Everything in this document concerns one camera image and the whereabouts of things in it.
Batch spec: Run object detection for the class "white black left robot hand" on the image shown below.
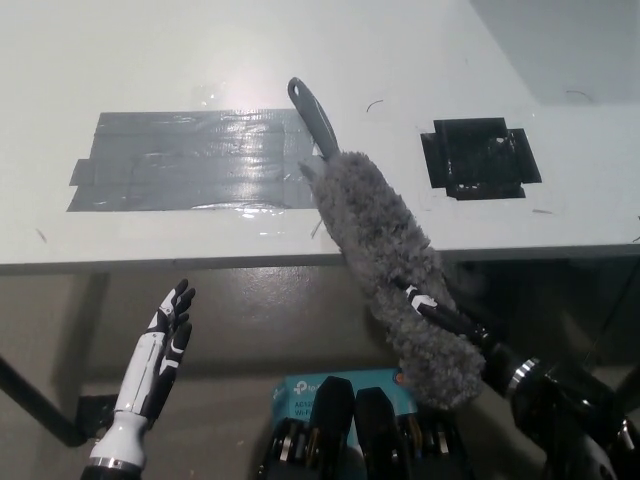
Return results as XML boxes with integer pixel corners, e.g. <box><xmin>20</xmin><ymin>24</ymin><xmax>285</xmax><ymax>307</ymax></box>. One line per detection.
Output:
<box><xmin>111</xmin><ymin>278</ymin><xmax>197</xmax><ymax>432</ymax></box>

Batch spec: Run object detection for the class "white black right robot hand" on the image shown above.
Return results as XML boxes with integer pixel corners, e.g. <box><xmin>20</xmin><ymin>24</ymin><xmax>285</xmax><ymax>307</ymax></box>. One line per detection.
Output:
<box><xmin>394</xmin><ymin>282</ymin><xmax>522</xmax><ymax>397</ymax></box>

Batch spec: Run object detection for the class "grey fluffy duster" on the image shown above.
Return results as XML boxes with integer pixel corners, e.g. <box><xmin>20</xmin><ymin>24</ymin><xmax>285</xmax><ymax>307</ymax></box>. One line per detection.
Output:
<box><xmin>286</xmin><ymin>76</ymin><xmax>487</xmax><ymax>412</ymax></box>

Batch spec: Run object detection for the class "black table leg bar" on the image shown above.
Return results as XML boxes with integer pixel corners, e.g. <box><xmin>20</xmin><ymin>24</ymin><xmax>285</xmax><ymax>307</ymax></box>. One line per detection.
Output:
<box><xmin>0</xmin><ymin>352</ymin><xmax>117</xmax><ymax>449</ymax></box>

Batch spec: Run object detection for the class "teal router box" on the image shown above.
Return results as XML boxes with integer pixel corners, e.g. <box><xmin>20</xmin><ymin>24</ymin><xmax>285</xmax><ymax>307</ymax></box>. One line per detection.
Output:
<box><xmin>271</xmin><ymin>367</ymin><xmax>417</xmax><ymax>426</ymax></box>

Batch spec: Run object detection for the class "black tape patch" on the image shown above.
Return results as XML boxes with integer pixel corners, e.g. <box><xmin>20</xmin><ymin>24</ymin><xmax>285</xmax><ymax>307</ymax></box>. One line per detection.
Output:
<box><xmin>419</xmin><ymin>117</ymin><xmax>543</xmax><ymax>202</ymax></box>

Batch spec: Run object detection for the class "grey duct tape patch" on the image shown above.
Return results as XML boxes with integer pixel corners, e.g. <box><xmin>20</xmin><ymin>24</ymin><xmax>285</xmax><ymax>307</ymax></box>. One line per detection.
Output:
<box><xmin>65</xmin><ymin>108</ymin><xmax>321</xmax><ymax>213</ymax></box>

